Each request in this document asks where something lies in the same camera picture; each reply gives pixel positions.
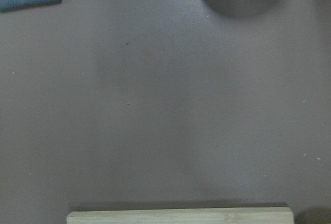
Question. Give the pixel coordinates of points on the wooden cutting board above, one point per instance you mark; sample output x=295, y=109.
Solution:
x=187, y=215

